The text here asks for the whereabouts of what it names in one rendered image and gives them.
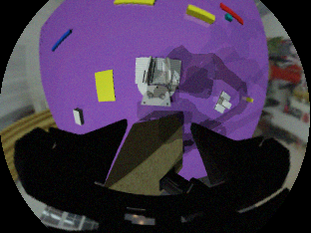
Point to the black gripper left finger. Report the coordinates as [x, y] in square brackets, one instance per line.
[96, 149]

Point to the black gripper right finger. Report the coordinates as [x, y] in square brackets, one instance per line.
[219, 153]

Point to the red flat bar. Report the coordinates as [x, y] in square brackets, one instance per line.
[232, 14]

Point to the blue long thin bar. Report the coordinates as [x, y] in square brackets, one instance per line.
[61, 40]

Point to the small teal block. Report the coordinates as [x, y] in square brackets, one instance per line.
[227, 18]

